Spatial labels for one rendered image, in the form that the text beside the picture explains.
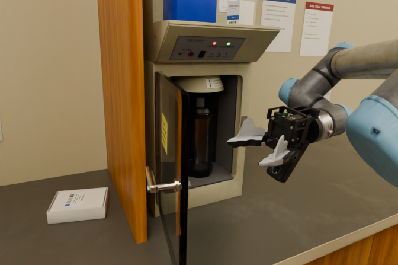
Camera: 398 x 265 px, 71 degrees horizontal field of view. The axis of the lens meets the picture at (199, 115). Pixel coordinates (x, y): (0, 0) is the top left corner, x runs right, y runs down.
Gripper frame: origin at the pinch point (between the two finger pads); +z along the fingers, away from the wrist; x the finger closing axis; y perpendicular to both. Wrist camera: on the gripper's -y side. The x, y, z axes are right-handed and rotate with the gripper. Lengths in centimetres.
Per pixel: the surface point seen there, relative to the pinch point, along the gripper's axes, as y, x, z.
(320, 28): 19, -59, -112
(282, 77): -7, -59, -88
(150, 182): -5.9, -7.5, 16.2
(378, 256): -51, 15, -64
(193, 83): 3.3, -34.2, -11.1
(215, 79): 4.5, -32.7, -18.1
